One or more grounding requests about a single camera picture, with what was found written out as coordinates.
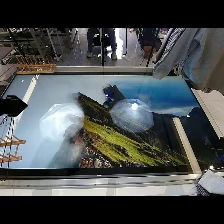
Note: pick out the white long-sleeved shirt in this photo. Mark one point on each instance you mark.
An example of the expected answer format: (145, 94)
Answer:
(206, 56)

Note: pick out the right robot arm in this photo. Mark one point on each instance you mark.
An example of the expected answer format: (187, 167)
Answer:
(213, 181)

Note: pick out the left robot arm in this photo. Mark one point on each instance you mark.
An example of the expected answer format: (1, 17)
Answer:
(11, 106)

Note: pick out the person's legs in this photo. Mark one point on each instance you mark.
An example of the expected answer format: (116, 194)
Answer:
(107, 40)

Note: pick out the brown wooden rack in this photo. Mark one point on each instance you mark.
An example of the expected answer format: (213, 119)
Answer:
(35, 68)

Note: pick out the striped shirt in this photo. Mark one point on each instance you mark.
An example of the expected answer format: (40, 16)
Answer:
(173, 38)

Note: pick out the silver frame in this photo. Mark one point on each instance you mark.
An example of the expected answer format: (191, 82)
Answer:
(83, 182)

